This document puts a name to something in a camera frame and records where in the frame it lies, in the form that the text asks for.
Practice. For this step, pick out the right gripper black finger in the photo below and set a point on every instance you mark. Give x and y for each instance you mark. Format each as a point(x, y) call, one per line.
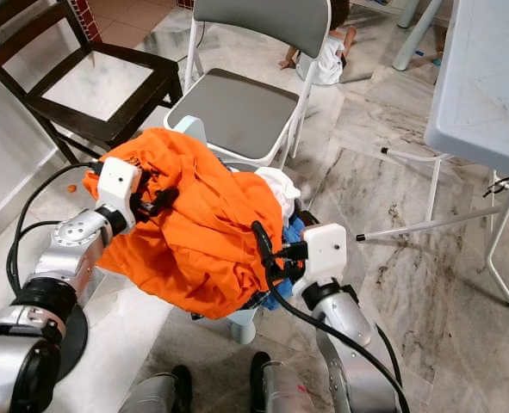
point(305, 222)
point(266, 243)

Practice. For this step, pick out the orange garment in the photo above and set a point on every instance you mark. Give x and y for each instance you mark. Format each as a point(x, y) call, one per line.
point(202, 241)

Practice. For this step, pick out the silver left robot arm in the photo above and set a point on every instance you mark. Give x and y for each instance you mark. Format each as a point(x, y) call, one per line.
point(77, 237)

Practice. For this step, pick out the white cotton cloth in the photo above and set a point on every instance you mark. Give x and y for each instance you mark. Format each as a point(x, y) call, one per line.
point(280, 185)

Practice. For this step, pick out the dark wooden chair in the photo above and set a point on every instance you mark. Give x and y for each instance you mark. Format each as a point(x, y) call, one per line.
point(155, 103)

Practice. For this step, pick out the grey white folding chair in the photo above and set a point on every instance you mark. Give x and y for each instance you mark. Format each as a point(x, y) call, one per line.
point(237, 112)

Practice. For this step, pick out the robot right leg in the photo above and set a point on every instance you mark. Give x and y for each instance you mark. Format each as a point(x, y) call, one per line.
point(284, 396)

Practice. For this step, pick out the robot leg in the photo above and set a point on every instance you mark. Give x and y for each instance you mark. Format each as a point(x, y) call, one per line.
point(151, 400)
point(284, 396)

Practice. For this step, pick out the small child in pale shirt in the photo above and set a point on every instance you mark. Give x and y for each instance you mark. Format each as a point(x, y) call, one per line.
point(327, 64)

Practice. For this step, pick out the robot left leg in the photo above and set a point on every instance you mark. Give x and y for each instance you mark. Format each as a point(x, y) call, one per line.
point(151, 400)

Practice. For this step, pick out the red brick pattern playhouse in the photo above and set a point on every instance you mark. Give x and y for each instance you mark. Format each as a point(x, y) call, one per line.
point(86, 19)

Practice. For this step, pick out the light blue kids table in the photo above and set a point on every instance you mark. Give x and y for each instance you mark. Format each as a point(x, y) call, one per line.
point(416, 36)

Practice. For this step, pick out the grey plastic folding table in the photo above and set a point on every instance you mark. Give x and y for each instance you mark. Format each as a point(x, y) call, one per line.
point(478, 86)

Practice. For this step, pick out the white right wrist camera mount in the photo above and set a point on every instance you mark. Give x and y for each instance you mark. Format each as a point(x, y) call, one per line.
point(323, 254)

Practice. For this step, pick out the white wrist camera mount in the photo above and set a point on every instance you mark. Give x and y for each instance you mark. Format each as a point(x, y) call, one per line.
point(119, 189)
point(323, 254)

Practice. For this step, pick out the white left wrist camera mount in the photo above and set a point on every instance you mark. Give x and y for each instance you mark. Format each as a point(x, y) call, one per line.
point(119, 189)

